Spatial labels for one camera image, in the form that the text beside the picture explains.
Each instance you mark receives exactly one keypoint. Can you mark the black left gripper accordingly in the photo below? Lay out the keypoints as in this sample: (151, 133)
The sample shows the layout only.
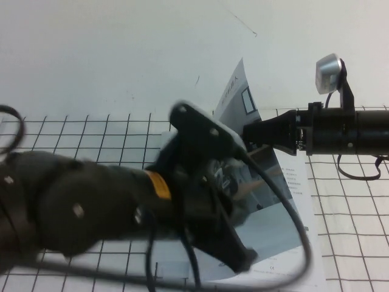
(194, 197)

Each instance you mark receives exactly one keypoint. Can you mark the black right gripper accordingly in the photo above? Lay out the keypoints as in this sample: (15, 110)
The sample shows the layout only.
(331, 130)

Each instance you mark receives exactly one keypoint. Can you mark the AgileX product brochure book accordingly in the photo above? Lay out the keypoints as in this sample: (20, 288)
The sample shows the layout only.
(301, 182)

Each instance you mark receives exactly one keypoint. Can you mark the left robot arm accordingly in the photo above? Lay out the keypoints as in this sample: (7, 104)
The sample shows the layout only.
(76, 188)

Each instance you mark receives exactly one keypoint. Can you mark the white black-grid tablecloth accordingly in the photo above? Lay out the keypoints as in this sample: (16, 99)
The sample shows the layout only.
(349, 228)

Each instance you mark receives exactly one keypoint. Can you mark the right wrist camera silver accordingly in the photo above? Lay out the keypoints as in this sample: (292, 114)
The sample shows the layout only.
(326, 70)

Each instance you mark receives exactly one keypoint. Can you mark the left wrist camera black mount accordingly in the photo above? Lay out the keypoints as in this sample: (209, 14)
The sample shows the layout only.
(194, 121)

